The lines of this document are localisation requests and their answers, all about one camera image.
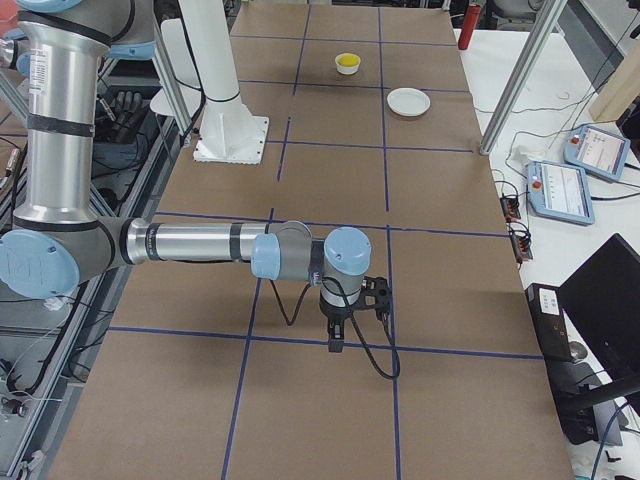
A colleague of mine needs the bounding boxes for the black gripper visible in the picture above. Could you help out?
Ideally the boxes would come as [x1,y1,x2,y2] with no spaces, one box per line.
[320,298,357,352]

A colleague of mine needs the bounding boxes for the yellow lemon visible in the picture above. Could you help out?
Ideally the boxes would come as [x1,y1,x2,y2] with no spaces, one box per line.
[337,54,360,68]

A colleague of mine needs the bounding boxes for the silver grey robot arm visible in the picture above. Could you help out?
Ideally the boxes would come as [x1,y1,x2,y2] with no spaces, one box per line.
[1,1,371,352]

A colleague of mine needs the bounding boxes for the white plate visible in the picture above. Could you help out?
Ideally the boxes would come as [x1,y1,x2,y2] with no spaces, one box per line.
[386,87,431,117]

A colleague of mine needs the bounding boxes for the white bowl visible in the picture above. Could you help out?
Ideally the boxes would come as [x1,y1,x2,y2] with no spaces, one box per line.
[335,52,361,76]

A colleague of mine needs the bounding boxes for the brown paper table cover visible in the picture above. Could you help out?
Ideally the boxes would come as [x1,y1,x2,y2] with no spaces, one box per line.
[49,2,573,479]

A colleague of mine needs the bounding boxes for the orange black connector block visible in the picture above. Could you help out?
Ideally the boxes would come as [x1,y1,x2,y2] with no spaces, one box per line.
[499,195,521,222]

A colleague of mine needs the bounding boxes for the black box with label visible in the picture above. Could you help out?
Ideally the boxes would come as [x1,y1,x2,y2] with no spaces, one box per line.
[525,283,622,446]

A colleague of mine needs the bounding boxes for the near blue teach pendant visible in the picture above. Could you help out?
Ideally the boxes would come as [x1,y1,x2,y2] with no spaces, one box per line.
[526,161,595,226]

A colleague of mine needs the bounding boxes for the blue teach pendant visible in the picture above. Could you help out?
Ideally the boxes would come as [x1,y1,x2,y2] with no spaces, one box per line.
[526,161,595,226]
[564,124,630,182]

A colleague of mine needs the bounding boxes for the black laptop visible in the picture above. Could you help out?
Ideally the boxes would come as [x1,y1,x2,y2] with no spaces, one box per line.
[558,233,639,379]

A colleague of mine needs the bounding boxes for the far blue teach pendant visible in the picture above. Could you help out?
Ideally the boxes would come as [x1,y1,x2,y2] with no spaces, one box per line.
[564,124,630,182]

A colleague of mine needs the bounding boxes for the red cylinder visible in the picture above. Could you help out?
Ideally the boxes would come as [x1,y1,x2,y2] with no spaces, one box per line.
[458,2,482,51]

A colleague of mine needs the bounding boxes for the wooden beam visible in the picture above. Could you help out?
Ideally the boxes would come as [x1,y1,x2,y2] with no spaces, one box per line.
[589,40,640,122]

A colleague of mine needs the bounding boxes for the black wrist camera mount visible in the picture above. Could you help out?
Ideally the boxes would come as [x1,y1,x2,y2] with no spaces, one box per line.
[354,276,392,324]

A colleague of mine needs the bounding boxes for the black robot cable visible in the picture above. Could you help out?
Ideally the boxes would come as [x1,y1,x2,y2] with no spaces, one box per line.
[269,277,402,381]

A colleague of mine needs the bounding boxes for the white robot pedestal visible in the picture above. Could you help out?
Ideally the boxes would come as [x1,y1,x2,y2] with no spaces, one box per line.
[180,0,269,165]

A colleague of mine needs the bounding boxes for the aluminium frame post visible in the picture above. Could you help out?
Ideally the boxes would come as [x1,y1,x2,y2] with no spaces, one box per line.
[479,0,567,155]

